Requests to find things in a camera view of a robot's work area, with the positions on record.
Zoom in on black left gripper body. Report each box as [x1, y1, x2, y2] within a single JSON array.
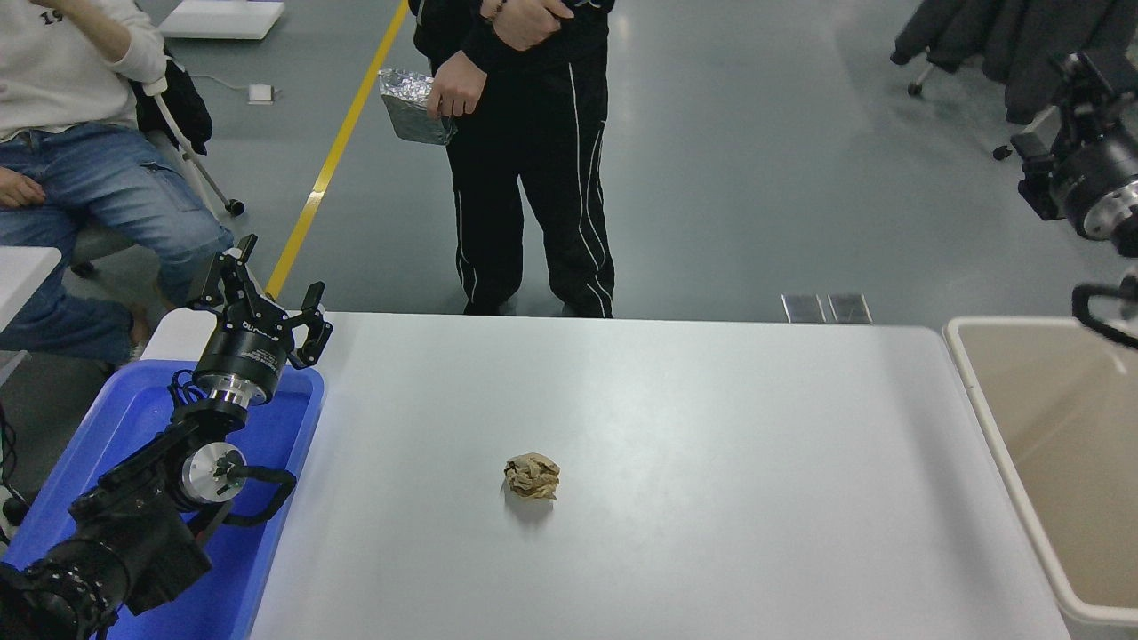
[[194, 316, 296, 394]]

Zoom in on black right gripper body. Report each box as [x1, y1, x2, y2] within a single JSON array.
[[1051, 132, 1138, 223]]

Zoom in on silver foil tray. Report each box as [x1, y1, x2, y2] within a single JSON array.
[[378, 68, 459, 146]]

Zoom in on person's hand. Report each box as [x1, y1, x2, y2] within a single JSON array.
[[0, 167, 47, 211]]

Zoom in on person's right hand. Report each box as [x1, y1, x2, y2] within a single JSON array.
[[427, 51, 488, 119]]

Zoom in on person's left hand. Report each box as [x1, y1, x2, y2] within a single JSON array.
[[485, 0, 574, 52]]

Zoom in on blue plastic tray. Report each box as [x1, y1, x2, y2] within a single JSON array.
[[0, 360, 325, 640]]

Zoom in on dark coats on chair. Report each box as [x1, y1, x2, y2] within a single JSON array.
[[892, 0, 1138, 125]]

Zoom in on white office chair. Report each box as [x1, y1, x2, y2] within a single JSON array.
[[69, 76, 246, 279]]

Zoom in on person on chair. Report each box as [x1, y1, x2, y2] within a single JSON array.
[[0, 0, 236, 370]]

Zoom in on black jacket on chair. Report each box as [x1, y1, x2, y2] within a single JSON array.
[[132, 53, 215, 155]]

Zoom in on white side table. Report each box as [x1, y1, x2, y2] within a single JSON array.
[[0, 246, 63, 388]]

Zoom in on crumpled tan paper ball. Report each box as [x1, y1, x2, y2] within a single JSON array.
[[504, 452, 562, 500]]

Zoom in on large pale bin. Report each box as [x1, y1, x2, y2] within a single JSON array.
[[942, 316, 1138, 628]]

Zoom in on person holding foil tray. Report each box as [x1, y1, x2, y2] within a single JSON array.
[[409, 0, 616, 318]]

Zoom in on flat white box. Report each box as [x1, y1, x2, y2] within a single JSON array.
[[158, 0, 285, 42]]

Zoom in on white power adapter with cable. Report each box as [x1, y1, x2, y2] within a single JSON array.
[[191, 74, 277, 106]]

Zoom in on black floor cable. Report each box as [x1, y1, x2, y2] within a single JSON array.
[[0, 400, 33, 545]]

